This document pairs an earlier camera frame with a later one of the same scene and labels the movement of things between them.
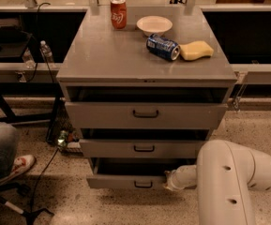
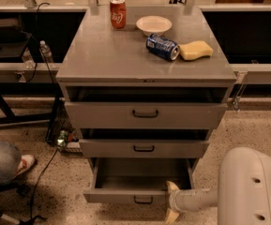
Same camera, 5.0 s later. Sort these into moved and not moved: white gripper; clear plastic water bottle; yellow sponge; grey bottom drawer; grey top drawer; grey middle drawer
Moved: white gripper; grey bottom drawer
Not moved: clear plastic water bottle; grey middle drawer; yellow sponge; grey top drawer
